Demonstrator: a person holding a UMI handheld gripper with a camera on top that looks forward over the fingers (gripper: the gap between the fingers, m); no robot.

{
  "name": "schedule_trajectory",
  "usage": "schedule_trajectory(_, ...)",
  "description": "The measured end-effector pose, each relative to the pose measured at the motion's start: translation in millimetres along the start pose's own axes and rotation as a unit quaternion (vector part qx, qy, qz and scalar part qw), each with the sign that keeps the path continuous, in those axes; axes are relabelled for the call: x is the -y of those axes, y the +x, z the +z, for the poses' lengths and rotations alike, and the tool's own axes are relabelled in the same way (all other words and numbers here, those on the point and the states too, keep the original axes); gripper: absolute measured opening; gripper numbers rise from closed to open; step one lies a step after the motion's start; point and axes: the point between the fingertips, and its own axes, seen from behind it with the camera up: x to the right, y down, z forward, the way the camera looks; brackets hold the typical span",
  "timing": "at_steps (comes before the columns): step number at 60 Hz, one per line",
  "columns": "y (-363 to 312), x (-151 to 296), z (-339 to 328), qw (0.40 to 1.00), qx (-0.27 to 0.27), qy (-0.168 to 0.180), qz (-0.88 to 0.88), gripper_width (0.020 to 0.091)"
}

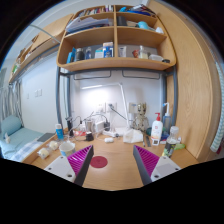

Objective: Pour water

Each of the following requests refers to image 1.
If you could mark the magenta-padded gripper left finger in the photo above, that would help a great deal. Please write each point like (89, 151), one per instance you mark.
(58, 165)

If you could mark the black electric shaver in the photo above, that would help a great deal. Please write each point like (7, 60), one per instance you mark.
(69, 125)

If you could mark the small black jar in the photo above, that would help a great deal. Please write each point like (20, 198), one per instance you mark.
(89, 136)

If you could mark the white desk lamp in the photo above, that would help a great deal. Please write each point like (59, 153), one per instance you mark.
(124, 100)

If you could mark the grey metal desk frame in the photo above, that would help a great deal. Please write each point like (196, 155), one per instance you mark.
(58, 100)

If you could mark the white power strip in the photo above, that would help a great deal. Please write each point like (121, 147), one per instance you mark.
(109, 133)

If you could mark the wrapped pale bun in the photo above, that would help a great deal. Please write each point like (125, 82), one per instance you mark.
(53, 145)
(43, 153)

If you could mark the teal pillow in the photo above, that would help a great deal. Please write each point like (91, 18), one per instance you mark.
(10, 125)

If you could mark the white pump bottle red top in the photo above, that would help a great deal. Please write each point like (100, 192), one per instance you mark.
(156, 130)

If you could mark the wooden shelf unit with items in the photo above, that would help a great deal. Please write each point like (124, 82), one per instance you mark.
(100, 36)

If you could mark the wooden tree creature figurine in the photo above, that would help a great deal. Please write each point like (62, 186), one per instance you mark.
(141, 118)

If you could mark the clear bottle with dark label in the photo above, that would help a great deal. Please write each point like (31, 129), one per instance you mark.
(170, 143)

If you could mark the white green striped towel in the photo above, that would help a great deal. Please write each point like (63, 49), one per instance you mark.
(218, 116)

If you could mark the white charger block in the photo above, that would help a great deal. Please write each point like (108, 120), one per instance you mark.
(99, 126)

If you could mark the green packet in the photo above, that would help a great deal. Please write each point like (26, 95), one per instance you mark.
(180, 146)

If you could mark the wooden loft bed frame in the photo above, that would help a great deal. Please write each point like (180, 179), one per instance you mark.
(43, 40)

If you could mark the flat round red coaster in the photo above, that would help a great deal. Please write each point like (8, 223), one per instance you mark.
(99, 162)

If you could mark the blue tube with white cap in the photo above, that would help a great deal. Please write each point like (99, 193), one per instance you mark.
(59, 132)

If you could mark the clear blue spray bottle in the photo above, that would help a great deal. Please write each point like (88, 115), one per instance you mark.
(167, 121)

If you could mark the small white earbud case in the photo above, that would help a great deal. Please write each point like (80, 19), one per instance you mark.
(109, 140)

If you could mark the grey striped curtain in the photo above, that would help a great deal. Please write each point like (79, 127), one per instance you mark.
(11, 100)

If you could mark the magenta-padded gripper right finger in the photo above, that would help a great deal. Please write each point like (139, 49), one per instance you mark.
(166, 165)

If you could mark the bed with teal sheet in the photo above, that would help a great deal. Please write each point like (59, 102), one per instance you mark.
(23, 140)

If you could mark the white mug with blue print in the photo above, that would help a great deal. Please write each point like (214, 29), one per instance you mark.
(67, 149)

